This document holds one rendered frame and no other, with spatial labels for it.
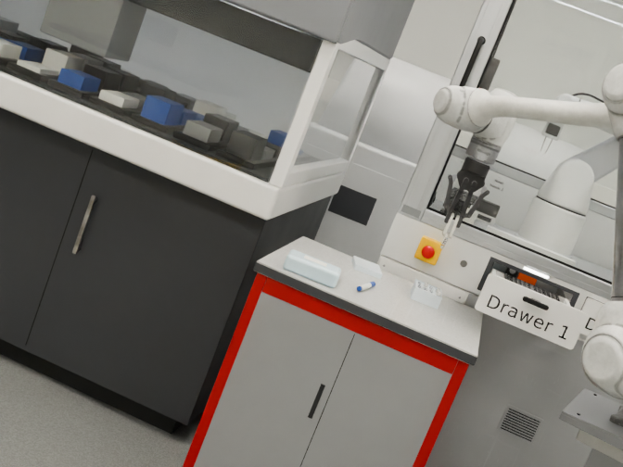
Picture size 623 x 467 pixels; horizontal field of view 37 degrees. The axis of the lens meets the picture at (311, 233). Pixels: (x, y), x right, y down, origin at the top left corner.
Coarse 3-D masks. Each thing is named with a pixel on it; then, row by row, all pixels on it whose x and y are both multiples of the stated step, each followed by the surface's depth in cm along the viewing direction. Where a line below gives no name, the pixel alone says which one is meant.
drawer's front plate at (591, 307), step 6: (588, 300) 288; (594, 300) 288; (588, 306) 289; (594, 306) 288; (600, 306) 288; (588, 312) 289; (594, 312) 288; (588, 318) 289; (594, 318) 289; (588, 324) 289; (582, 330) 290; (588, 330) 289
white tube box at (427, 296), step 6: (414, 282) 283; (420, 282) 284; (414, 288) 273; (420, 288) 275; (426, 288) 279; (432, 288) 282; (414, 294) 273; (420, 294) 273; (426, 294) 273; (432, 294) 273; (420, 300) 273; (426, 300) 273; (432, 300) 273; (438, 300) 273; (432, 306) 273; (438, 306) 273
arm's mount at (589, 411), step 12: (588, 396) 236; (600, 396) 241; (576, 408) 218; (588, 408) 223; (600, 408) 227; (612, 408) 232; (564, 420) 210; (576, 420) 209; (588, 420) 210; (600, 420) 215; (588, 432) 208; (600, 432) 207; (612, 432) 207; (612, 444) 206
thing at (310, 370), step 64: (320, 256) 283; (256, 320) 251; (320, 320) 247; (384, 320) 242; (448, 320) 265; (256, 384) 253; (320, 384) 249; (384, 384) 245; (448, 384) 242; (192, 448) 258; (256, 448) 255; (320, 448) 251; (384, 448) 247
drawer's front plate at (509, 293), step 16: (496, 288) 262; (512, 288) 261; (480, 304) 263; (496, 304) 262; (512, 304) 261; (528, 304) 260; (560, 304) 259; (512, 320) 262; (544, 320) 260; (560, 320) 259; (576, 320) 258; (544, 336) 261; (576, 336) 259
